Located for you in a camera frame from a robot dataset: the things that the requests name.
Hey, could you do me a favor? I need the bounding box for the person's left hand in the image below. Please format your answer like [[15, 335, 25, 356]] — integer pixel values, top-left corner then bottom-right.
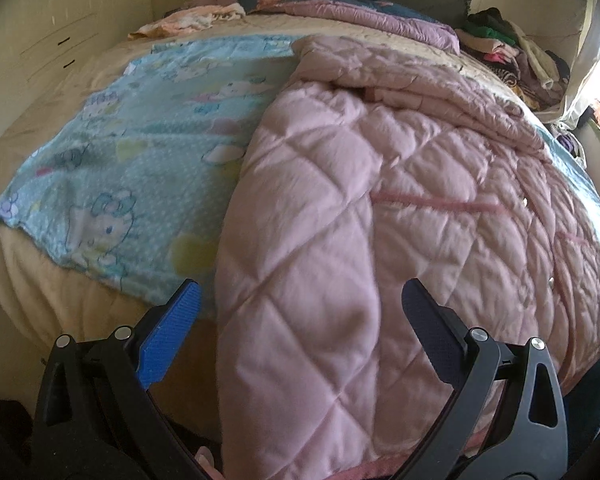
[[195, 446, 224, 480]]

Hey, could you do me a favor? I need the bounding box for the cream wardrobe with drawers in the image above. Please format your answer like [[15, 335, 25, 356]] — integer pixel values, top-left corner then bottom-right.
[[0, 0, 152, 137]]

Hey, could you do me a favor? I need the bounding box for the teal floral purple comforter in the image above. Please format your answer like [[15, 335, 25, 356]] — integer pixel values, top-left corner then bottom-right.
[[237, 0, 460, 54]]

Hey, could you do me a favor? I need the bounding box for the light blue cartoon blanket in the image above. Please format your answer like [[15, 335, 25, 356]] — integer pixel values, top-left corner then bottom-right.
[[0, 35, 296, 318]]

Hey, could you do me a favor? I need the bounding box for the pink quilted jacket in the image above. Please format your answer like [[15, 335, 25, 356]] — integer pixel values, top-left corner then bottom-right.
[[215, 36, 600, 479]]

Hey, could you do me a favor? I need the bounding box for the cream window curtain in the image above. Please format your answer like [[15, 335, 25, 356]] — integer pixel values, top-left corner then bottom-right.
[[560, 0, 600, 128]]

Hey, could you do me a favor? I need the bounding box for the pile of assorted clothes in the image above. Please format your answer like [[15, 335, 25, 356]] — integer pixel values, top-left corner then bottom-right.
[[455, 8, 570, 112]]

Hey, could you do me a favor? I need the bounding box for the peach white small garment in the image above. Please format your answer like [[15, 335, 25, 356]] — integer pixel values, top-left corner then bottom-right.
[[128, 3, 246, 40]]

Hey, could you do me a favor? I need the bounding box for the clothes heap on floor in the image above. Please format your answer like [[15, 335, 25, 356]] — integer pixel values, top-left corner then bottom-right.
[[556, 131, 586, 166]]

